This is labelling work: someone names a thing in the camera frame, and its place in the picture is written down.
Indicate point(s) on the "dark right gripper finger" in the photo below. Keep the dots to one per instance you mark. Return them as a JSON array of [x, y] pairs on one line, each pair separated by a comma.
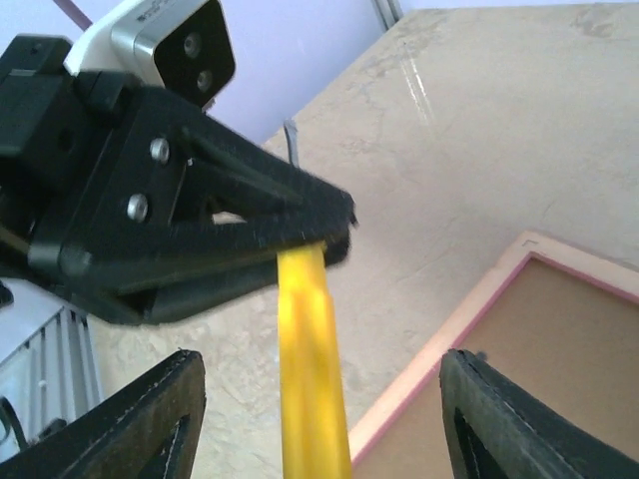
[[217, 182], [219, 284]]

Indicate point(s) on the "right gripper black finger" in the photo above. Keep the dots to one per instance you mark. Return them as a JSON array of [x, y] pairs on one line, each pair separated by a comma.
[[148, 429]]

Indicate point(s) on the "aluminium corner post left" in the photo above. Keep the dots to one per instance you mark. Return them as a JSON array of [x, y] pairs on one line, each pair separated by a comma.
[[390, 11]]

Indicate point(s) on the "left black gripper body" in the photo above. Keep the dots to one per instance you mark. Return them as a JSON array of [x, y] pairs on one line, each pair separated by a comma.
[[73, 151]]

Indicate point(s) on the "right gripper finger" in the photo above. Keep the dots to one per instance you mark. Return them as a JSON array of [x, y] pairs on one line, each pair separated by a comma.
[[496, 429]]

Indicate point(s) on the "aluminium rail platform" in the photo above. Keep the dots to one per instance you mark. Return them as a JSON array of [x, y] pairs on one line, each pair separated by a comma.
[[54, 374]]

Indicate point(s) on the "yellow handled screwdriver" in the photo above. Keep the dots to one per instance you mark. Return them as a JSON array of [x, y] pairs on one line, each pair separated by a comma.
[[314, 432]]

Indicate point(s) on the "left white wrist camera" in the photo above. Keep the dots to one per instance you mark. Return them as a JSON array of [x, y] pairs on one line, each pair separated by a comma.
[[181, 45]]

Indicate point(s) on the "pink picture frame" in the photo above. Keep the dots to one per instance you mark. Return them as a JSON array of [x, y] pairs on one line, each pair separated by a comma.
[[559, 321]]

